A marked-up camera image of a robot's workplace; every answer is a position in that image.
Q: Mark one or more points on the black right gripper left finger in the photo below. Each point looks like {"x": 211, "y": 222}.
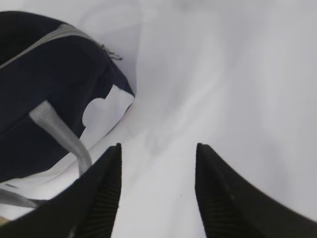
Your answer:
{"x": 87, "y": 209}

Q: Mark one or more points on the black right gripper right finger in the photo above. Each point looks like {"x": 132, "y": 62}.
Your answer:
{"x": 231, "y": 207}

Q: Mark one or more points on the navy blue lunch bag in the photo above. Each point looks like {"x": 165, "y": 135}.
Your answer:
{"x": 60, "y": 94}

